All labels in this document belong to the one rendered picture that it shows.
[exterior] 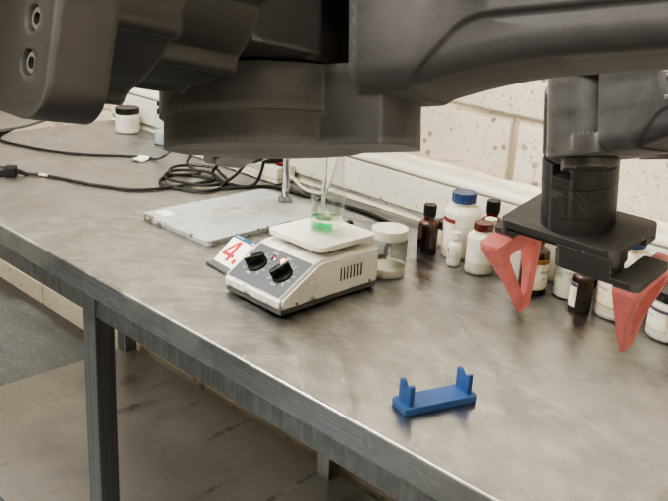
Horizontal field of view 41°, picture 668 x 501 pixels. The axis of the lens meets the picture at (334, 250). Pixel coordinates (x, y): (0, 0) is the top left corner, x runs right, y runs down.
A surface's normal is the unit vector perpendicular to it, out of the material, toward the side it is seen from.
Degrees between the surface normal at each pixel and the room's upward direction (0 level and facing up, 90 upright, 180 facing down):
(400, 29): 75
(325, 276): 90
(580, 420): 0
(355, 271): 90
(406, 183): 90
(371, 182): 90
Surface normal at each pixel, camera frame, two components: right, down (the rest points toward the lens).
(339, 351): 0.06, -0.94
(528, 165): -0.71, 0.20
